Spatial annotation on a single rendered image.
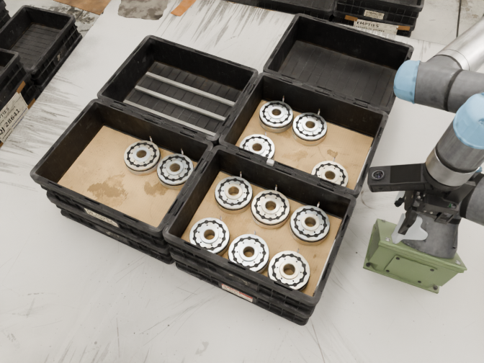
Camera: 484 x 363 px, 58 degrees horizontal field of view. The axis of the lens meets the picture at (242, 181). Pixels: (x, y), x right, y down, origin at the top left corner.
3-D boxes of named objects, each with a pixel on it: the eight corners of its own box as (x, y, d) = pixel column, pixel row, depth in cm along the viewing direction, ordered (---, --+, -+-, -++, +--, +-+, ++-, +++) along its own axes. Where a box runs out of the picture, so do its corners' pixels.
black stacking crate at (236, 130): (378, 138, 132) (389, 114, 123) (348, 217, 119) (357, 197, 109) (259, 98, 141) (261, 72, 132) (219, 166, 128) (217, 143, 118)
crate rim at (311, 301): (356, 202, 110) (358, 196, 108) (315, 309, 96) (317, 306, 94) (216, 148, 119) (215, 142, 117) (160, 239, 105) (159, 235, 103)
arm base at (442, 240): (438, 240, 120) (451, 207, 118) (465, 263, 106) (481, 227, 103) (387, 227, 120) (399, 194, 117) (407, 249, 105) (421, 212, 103)
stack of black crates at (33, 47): (49, 55, 248) (23, 3, 218) (96, 67, 243) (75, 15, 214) (9, 106, 228) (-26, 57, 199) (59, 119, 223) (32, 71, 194)
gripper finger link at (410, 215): (405, 240, 84) (423, 205, 78) (397, 238, 84) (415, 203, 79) (403, 225, 87) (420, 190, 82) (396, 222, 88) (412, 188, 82)
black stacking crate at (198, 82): (258, 97, 141) (259, 71, 132) (217, 166, 128) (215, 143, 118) (154, 61, 150) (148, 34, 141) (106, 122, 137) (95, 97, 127)
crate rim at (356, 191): (387, 118, 124) (390, 112, 122) (356, 201, 110) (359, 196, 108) (260, 75, 133) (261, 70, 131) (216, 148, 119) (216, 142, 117)
